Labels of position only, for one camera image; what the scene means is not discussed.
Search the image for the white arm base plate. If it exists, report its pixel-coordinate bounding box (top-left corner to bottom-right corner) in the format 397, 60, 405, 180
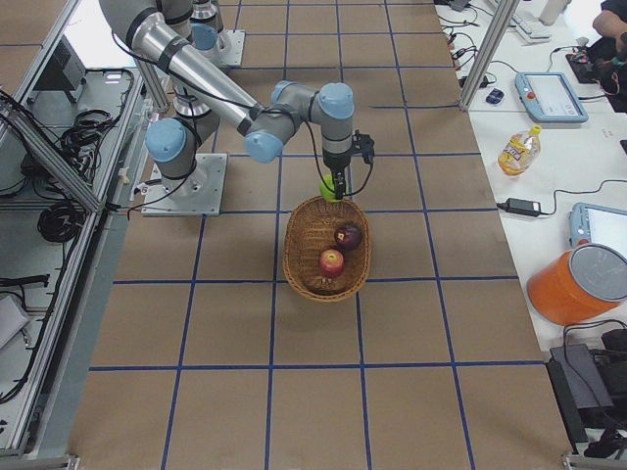
212, 29, 246, 69
140, 153, 228, 216

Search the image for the person in dark shirt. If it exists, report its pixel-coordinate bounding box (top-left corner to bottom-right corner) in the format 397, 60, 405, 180
575, 0, 626, 102

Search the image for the yellow juice bottle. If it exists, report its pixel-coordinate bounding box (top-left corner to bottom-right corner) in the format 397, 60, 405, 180
498, 124, 543, 176

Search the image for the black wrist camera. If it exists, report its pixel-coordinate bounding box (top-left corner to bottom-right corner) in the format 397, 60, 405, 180
353, 130, 375, 165

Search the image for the blue teach pendant tablet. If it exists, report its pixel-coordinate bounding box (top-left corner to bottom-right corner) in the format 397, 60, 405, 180
514, 72, 589, 123

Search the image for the dark blue small pouch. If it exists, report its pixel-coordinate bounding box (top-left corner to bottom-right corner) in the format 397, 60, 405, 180
485, 88, 505, 105

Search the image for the woven wicker basket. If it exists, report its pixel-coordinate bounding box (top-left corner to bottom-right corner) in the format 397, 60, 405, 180
282, 196, 371, 303

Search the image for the red yellow apple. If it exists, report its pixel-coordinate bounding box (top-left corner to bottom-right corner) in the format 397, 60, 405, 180
318, 249, 344, 278

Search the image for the dark red apple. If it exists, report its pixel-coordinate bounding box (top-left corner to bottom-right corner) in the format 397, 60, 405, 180
334, 223, 362, 251

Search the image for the green apple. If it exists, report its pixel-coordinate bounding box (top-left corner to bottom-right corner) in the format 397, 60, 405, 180
319, 173, 341, 203

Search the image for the black power adapter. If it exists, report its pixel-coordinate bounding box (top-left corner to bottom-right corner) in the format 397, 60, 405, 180
497, 198, 542, 217

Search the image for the aluminium frame post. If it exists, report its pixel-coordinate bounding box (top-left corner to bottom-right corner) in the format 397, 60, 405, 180
458, 0, 519, 112

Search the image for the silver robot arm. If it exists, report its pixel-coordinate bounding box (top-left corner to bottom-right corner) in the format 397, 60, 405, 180
100, 1, 372, 200
190, 0, 230, 53

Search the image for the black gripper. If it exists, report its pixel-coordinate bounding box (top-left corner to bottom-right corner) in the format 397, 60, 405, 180
322, 150, 352, 200

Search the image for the orange bucket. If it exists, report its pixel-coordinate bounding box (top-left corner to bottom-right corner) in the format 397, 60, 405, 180
526, 243, 626, 326

